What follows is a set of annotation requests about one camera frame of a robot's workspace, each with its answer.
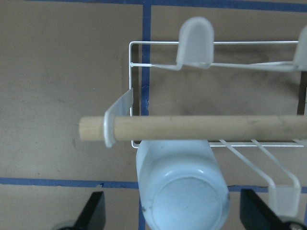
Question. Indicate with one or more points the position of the white wire cup rack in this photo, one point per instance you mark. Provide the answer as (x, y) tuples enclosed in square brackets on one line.
[(196, 49)]

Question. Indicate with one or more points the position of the light blue plastic cup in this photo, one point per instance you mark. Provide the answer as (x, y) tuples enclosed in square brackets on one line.
[(181, 185)]

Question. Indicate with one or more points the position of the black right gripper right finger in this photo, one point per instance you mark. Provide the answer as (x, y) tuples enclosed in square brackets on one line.
[(256, 215)]

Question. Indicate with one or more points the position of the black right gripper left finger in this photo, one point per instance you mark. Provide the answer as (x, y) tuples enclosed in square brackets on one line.
[(93, 215)]

